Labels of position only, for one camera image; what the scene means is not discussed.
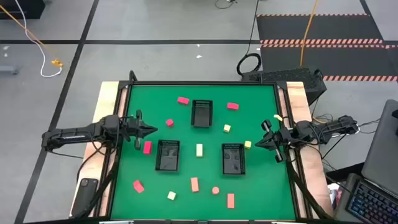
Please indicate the long yellow block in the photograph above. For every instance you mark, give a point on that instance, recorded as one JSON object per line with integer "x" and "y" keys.
{"x": 199, "y": 150}

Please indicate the black cabinet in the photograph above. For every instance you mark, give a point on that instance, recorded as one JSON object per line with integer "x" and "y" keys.
{"x": 34, "y": 7}

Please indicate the green table mat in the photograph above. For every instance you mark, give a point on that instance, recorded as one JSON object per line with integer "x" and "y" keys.
{"x": 149, "y": 102}

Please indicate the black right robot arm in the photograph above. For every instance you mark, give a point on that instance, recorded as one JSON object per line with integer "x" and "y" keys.
{"x": 335, "y": 126}

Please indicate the black hazard-striped floor mat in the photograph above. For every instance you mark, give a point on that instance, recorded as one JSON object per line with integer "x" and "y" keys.
{"x": 342, "y": 60}
{"x": 342, "y": 28}

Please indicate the wooden table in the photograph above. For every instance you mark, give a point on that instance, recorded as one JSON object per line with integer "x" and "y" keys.
{"x": 297, "y": 91}

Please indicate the small yellow tag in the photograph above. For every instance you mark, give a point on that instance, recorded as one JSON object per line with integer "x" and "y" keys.
{"x": 277, "y": 117}

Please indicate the grey laptop with lit keyboard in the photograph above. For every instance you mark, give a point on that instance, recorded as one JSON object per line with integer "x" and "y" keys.
{"x": 382, "y": 149}

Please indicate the black smartphone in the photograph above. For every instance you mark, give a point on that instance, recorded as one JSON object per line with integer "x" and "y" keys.
{"x": 84, "y": 196}

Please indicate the orange rectangular block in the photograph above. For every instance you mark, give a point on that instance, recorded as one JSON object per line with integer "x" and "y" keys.
{"x": 230, "y": 200}
{"x": 194, "y": 184}

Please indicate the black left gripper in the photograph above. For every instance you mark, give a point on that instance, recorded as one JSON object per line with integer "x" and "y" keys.
{"x": 132, "y": 128}

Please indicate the small grey floor object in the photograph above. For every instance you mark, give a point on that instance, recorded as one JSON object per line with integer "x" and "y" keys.
{"x": 7, "y": 70}

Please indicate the small yellow cube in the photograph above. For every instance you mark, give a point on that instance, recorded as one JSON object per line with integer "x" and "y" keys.
{"x": 171, "y": 195}
{"x": 247, "y": 144}
{"x": 227, "y": 128}

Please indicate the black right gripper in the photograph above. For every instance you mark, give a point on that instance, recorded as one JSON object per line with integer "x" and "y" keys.
{"x": 281, "y": 138}

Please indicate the red and white box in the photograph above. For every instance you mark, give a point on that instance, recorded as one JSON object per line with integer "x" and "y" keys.
{"x": 334, "y": 193}

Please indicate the small pink cube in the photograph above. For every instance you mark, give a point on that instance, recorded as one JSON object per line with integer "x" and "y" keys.
{"x": 169, "y": 122}

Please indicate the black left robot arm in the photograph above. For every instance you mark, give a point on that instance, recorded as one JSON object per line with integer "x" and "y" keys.
{"x": 77, "y": 133}

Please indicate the black perforated computer case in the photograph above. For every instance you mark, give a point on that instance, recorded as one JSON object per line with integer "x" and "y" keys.
{"x": 289, "y": 76}

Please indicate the pink rectangular block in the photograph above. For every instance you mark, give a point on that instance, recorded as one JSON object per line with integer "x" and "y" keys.
{"x": 232, "y": 106}
{"x": 147, "y": 147}
{"x": 138, "y": 186}
{"x": 183, "y": 100}

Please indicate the orange cylinder block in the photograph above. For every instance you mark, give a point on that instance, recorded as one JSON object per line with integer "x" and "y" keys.
{"x": 215, "y": 190}

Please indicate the black plastic slotted basket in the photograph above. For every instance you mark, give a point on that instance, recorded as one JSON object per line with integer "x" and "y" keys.
{"x": 202, "y": 115}
{"x": 234, "y": 159}
{"x": 168, "y": 155}

